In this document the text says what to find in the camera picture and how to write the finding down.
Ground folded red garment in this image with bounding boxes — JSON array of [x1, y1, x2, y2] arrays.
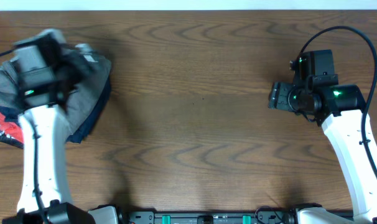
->
[[0, 112, 24, 143]]

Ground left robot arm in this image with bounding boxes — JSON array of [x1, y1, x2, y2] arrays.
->
[[2, 29, 95, 224]]

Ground black printed garment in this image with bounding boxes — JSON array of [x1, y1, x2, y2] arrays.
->
[[0, 130, 24, 149]]

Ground grey shorts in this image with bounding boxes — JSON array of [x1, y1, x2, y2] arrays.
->
[[0, 44, 111, 135]]

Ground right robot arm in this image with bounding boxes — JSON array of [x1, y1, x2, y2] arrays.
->
[[269, 50, 377, 223]]

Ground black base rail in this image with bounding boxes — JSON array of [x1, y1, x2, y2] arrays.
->
[[88, 203, 354, 224]]

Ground folded navy blue garment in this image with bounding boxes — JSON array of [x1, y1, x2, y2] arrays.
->
[[0, 79, 111, 144]]

